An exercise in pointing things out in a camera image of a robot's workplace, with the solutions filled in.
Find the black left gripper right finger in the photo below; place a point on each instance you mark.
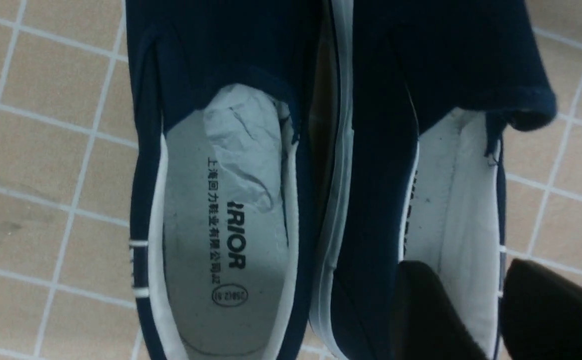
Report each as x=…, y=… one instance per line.
x=541, y=314

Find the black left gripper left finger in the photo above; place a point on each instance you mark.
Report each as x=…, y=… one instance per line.
x=424, y=324

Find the navy slip-on shoe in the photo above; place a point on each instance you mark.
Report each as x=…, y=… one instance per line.
x=216, y=279
x=425, y=91

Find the white crumpled stuffing paper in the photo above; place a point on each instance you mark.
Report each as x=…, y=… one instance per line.
x=245, y=126

